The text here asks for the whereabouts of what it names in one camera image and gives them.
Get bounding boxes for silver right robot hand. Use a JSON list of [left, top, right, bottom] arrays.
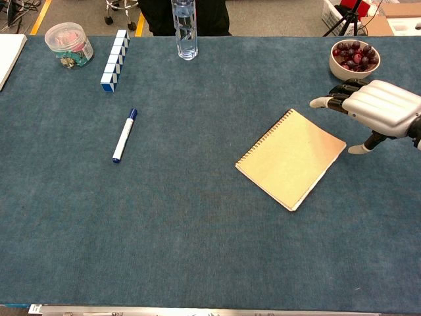
[[309, 78, 421, 155]]

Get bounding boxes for tan spiral notebook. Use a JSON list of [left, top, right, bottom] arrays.
[[235, 108, 347, 212]]

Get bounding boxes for dark red cherries pile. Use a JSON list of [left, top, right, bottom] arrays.
[[332, 40, 379, 72]]

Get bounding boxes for beige round bowl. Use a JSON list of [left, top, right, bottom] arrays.
[[329, 39, 382, 81]]

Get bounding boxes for brown cardboard box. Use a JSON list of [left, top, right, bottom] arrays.
[[360, 15, 395, 37]]

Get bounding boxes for black tripod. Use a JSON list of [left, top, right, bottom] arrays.
[[323, 0, 368, 37]]

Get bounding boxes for white plastic basket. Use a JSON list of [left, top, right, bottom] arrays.
[[321, 0, 351, 33]]

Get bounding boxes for clear plastic water bottle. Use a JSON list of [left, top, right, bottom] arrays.
[[170, 0, 199, 61]]

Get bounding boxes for blue felt table mat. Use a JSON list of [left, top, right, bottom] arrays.
[[0, 34, 421, 310]]

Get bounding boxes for person in black trousers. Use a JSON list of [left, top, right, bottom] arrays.
[[137, 0, 231, 37]]

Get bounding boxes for white marker with blue cap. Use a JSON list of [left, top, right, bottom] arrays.
[[112, 107, 139, 164]]

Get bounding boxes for blue and white snake puzzle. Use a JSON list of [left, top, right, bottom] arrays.
[[100, 29, 132, 94]]

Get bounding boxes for wheeled metal stool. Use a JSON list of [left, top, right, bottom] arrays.
[[104, 0, 138, 31]]

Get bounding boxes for clear jar of colourful clips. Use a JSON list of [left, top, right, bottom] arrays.
[[44, 22, 94, 70]]

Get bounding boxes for aluminium table edge rail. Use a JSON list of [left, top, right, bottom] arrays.
[[28, 303, 421, 316]]

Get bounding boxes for black cable bundle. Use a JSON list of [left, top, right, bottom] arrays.
[[0, 0, 42, 34]]

